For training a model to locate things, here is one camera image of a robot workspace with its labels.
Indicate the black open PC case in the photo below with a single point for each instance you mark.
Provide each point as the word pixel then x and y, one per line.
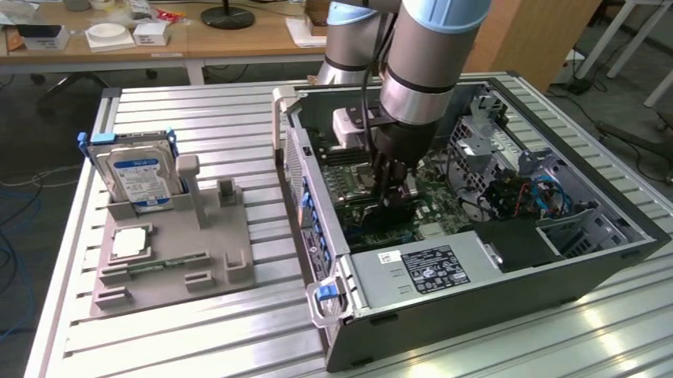
pixel 473 315

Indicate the white box black top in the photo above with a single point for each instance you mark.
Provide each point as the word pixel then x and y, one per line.
pixel 41 37

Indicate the red packet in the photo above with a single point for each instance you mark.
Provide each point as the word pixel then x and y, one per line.
pixel 169 15

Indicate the grey cup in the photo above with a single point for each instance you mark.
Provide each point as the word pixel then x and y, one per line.
pixel 77 4

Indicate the perforated metal drive cage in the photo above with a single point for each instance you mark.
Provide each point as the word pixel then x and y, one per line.
pixel 475 157

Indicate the green RAM stick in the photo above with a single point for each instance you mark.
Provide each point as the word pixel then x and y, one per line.
pixel 157 265

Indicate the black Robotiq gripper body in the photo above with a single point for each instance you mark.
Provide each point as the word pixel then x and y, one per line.
pixel 404 141

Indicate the white paper stack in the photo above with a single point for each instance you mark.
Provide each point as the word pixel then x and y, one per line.
pixel 304 37

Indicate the green motherboard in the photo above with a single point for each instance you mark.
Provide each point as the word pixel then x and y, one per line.
pixel 441 204

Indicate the white labelled cardboard box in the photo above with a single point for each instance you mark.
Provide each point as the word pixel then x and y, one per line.
pixel 151 34

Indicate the black round lamp base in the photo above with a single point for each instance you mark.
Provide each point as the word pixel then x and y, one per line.
pixel 228 17

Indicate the black connector bundle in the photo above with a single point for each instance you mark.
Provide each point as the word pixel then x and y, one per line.
pixel 499 197

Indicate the black Nvidia graphics card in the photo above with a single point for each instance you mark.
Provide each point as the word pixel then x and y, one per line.
pixel 391 222

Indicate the blue case release latch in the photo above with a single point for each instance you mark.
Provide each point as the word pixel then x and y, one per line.
pixel 326 293

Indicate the white metal table frame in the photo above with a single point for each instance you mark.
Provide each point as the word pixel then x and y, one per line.
pixel 602 45

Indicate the grey power supply unit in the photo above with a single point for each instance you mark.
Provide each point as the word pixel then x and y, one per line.
pixel 378 283

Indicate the CPU socket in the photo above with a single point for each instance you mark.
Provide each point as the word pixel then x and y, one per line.
pixel 362 175

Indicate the grey printed parts rack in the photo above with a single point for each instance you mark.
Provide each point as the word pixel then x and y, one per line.
pixel 173 283

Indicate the brown cardboard box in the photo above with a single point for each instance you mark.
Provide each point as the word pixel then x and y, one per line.
pixel 315 12

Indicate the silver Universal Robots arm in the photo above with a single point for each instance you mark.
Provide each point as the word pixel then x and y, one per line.
pixel 437 59

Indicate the grey metal disk bay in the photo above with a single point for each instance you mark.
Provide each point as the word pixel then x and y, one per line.
pixel 578 232

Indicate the wooden cabinet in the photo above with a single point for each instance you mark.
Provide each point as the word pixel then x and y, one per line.
pixel 541 39

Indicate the black power adapter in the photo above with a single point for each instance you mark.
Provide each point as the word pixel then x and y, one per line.
pixel 578 86

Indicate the silver CPU chip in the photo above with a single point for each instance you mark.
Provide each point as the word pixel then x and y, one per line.
pixel 129 242

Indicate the hard disk blue caddy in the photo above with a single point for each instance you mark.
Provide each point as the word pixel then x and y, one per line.
pixel 136 177

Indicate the grey wrist camera housing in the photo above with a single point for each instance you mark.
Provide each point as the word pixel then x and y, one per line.
pixel 350 130

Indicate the wooden desk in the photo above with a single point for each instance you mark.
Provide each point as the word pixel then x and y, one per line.
pixel 220 39

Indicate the black labelled RAM stick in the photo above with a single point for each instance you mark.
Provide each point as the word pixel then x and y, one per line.
pixel 356 202

